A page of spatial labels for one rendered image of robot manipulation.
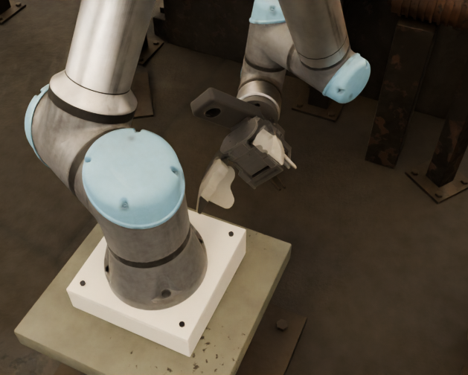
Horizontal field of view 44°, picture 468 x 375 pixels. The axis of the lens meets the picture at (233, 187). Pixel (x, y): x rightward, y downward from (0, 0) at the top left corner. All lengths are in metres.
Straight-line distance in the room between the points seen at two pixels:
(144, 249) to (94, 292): 0.16
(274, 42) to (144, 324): 0.46
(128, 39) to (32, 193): 0.84
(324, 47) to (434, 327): 0.69
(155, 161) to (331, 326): 0.66
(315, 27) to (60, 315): 0.55
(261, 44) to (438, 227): 0.70
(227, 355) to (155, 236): 0.23
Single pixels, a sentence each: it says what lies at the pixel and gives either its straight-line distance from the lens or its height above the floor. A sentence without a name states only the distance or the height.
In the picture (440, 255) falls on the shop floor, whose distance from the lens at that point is 1.39.
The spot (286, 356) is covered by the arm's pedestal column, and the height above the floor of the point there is 0.02.
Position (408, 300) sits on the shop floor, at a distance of 1.30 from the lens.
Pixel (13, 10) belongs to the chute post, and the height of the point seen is 0.01.
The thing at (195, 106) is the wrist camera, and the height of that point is 0.53.
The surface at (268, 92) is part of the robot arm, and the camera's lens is 0.93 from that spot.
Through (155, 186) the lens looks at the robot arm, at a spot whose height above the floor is 0.58.
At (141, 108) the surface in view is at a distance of 1.67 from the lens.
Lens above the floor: 1.07
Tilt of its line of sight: 48 degrees down
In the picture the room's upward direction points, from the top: straight up
